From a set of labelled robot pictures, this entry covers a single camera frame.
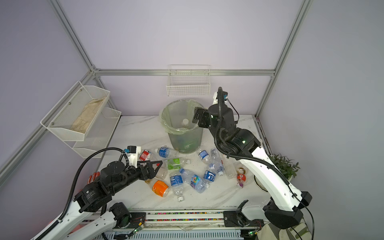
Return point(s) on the clear bottle blue label white cap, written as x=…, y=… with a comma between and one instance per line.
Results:
x=167, y=153

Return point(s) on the square clear bottle green band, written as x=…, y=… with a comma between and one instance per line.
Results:
x=161, y=175

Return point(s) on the clear bottle rainbow label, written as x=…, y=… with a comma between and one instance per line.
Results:
x=192, y=179

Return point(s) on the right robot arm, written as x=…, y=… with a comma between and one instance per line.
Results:
x=284, y=209

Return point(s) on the white mesh wall shelf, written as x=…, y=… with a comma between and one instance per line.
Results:
x=61, y=117

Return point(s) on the Pocari Sweat bottle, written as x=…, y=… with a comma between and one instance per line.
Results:
x=177, y=182

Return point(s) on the clear bottle green label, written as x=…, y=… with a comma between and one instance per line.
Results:
x=177, y=163

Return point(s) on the white wire wall basket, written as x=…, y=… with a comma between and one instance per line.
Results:
x=188, y=80

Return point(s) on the potted green plant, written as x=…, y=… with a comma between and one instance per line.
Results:
x=285, y=165

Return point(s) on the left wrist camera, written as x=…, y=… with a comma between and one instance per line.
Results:
x=132, y=155

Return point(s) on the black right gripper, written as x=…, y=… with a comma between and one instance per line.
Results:
x=202, y=114

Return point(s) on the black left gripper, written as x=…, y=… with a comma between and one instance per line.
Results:
x=151, y=173

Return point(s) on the beige glove in shelf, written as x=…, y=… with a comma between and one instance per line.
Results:
x=83, y=121

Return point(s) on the green bin liner bag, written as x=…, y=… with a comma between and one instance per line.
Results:
x=172, y=115

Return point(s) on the red coated glove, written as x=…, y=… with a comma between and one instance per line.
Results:
x=93, y=177

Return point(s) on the tall clear bottle faint label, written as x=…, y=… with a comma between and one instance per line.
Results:
x=226, y=166

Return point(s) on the grey mesh waste bin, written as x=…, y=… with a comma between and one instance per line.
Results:
x=187, y=143

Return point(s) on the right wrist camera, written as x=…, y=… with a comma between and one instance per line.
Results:
x=220, y=96

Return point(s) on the orange label bottle yellow cap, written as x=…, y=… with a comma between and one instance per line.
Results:
x=159, y=187

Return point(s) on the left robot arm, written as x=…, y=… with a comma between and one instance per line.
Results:
x=86, y=215

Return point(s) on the clear bottle red white label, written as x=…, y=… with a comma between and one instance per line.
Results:
x=147, y=155

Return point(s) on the aluminium frame post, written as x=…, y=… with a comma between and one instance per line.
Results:
x=71, y=33

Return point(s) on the base rail with cable strip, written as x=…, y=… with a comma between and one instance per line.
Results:
x=185, y=225

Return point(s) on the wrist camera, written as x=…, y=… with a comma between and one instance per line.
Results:
x=220, y=96
x=132, y=155

